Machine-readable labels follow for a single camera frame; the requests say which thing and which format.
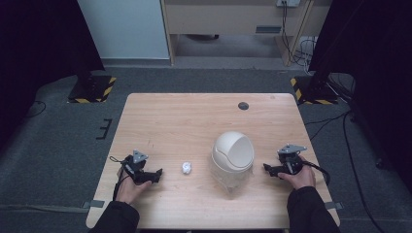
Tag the black stand base striped edge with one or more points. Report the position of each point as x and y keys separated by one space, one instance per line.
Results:
x=92 y=89
x=312 y=90

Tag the person's left hand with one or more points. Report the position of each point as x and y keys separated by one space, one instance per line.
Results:
x=129 y=191

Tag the white paper ball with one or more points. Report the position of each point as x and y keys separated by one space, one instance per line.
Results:
x=186 y=167

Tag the black curtain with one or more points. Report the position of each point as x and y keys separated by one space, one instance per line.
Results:
x=372 y=64
x=39 y=55

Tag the white swing-lid trash bin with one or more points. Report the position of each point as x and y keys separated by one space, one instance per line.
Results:
x=232 y=150

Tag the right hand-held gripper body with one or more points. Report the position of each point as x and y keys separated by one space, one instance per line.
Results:
x=290 y=158

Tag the person's right hand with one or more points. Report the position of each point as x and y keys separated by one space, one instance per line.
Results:
x=301 y=178

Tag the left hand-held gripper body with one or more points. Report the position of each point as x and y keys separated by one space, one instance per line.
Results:
x=136 y=163

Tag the grey power strip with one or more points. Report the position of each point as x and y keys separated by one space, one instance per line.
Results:
x=287 y=2

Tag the white cabinet panel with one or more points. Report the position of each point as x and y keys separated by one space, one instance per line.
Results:
x=124 y=27

